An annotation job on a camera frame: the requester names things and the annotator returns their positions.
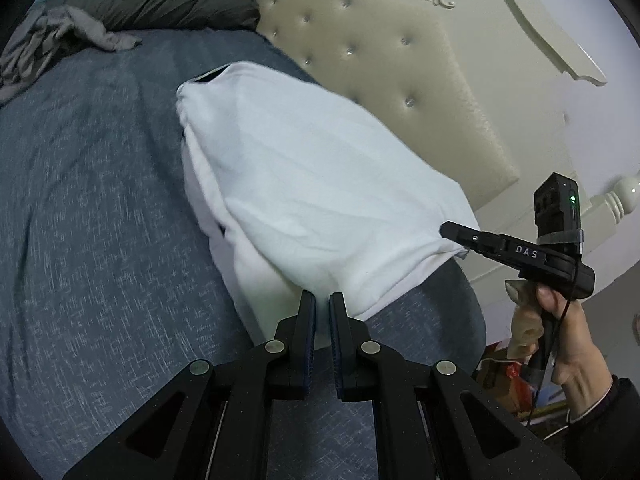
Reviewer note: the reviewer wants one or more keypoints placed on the red plastic bag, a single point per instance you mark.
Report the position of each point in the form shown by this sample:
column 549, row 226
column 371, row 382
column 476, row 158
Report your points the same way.
column 517, row 380

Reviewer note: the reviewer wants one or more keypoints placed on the folded white t-shirt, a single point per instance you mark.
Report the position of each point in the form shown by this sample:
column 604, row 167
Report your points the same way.
column 240, row 275

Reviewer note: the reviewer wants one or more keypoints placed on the bed with blue sheet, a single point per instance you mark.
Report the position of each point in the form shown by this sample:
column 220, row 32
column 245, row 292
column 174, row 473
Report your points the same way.
column 100, row 235

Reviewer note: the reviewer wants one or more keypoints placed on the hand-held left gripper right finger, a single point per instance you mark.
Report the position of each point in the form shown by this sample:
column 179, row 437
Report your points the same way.
column 340, row 355

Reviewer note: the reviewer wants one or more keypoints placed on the crumpled grey garment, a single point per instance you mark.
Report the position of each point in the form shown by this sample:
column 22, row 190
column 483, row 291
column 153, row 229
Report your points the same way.
column 45, row 40

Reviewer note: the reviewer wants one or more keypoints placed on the white polo shirt black trim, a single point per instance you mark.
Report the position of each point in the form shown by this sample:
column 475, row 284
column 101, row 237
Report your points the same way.
column 325, row 170

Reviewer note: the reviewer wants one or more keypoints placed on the brown cardboard box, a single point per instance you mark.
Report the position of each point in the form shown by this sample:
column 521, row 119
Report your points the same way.
column 492, row 367

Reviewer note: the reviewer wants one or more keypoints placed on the person's right forearm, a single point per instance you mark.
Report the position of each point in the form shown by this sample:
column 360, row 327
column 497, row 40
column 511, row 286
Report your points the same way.
column 605, row 435

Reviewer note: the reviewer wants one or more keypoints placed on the cream tufted headboard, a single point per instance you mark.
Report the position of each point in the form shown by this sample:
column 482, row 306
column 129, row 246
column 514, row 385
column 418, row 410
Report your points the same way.
column 400, row 50

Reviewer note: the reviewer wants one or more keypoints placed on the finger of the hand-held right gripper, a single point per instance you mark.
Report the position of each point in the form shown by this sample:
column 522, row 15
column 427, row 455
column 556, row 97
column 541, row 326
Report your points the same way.
column 475, row 240

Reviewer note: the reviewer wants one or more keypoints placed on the person's right hand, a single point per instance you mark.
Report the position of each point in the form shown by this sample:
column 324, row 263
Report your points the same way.
column 580, row 355

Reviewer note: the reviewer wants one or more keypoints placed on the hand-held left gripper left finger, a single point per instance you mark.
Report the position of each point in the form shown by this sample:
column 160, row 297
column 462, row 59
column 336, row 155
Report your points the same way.
column 302, row 355

